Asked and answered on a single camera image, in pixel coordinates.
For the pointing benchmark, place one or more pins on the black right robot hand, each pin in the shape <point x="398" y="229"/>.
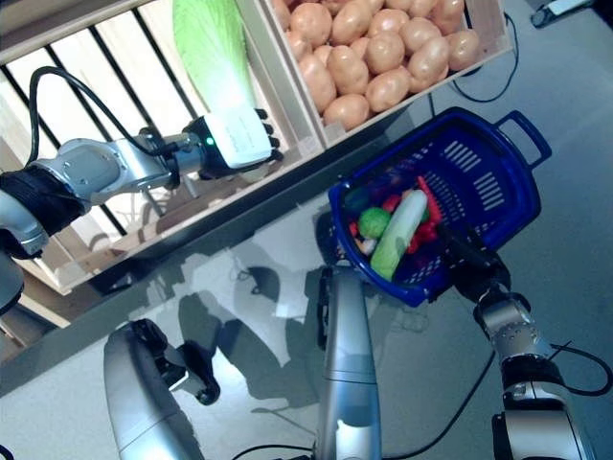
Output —
<point x="479" y="263"/>

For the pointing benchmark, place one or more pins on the long red chili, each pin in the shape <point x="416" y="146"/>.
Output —
<point x="429" y="199"/>

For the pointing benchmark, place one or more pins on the wooden cabbage crate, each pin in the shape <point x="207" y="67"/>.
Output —
<point x="215" y="196"/>

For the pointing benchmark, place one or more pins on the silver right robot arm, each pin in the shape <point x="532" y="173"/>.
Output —
<point x="512" y="330"/>

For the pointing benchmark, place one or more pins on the white table foot with caster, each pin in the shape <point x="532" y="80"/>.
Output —
<point x="560" y="7"/>

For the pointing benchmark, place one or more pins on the small white pink radish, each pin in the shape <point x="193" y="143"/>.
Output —
<point x="368" y="245"/>

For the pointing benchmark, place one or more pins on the silver robot leg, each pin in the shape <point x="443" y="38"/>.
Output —
<point x="139" y="407"/>
<point x="349" y="359"/>

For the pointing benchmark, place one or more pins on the small red tomato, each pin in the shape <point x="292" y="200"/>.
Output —
<point x="424" y="235"/>

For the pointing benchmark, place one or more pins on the blue plastic basket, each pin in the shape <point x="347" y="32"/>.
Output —
<point x="517" y="182"/>

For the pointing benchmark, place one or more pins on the silver left robot leg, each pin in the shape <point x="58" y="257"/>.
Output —
<point x="139" y="407"/>

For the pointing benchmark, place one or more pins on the silver right robot leg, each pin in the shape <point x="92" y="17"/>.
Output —
<point x="349" y="359"/>

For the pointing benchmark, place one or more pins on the wooden potato crate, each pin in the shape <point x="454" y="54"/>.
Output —
<point x="503" y="29"/>

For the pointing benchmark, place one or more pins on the napa cabbage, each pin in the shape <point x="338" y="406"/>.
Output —
<point x="211" y="48"/>
<point x="402" y="225"/>

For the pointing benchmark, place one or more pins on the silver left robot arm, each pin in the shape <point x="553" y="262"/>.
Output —
<point x="86" y="167"/>

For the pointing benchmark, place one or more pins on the small red pepper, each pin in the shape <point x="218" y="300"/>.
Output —
<point x="392" y="202"/>

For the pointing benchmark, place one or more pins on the small green bell pepper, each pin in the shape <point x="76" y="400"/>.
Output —
<point x="374" y="221"/>

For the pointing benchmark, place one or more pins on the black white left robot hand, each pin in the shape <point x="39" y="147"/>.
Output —
<point x="239" y="139"/>

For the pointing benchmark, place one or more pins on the tan potato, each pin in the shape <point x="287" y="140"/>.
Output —
<point x="352" y="21"/>
<point x="421" y="6"/>
<point x="317" y="81"/>
<point x="347" y="64"/>
<point x="322" y="52"/>
<point x="310" y="18"/>
<point x="463" y="48"/>
<point x="388" y="90"/>
<point x="428" y="56"/>
<point x="359" y="47"/>
<point x="389" y="21"/>
<point x="346" y="111"/>
<point x="281" y="12"/>
<point x="447" y="14"/>
<point x="297" y="45"/>
<point x="420" y="33"/>
<point x="384" y="52"/>

